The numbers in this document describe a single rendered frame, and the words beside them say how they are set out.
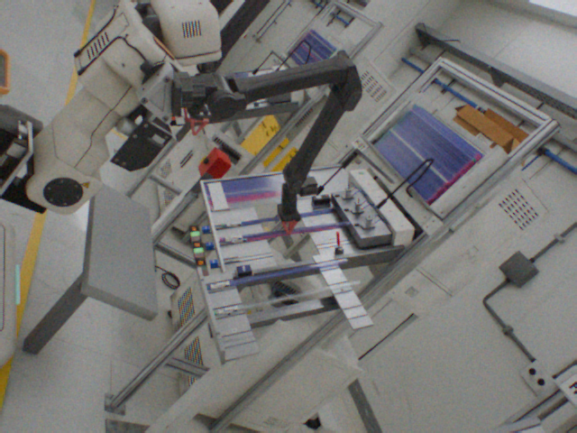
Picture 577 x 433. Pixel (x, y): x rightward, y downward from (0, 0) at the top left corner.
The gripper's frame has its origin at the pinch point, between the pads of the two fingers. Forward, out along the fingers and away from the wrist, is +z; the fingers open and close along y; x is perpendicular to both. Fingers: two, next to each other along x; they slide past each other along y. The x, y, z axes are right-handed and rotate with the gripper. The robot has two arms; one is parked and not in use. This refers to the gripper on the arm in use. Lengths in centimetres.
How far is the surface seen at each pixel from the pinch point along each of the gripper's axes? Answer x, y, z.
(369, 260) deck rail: -30.4, -9.5, 12.3
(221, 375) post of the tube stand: 32, -33, 32
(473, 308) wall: -143, 45, 116
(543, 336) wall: -157, 2, 102
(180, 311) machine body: 42, 43, 74
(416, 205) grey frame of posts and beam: -53, 0, -4
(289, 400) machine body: -2, -8, 93
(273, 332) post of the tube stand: 13.9, -33.4, 15.5
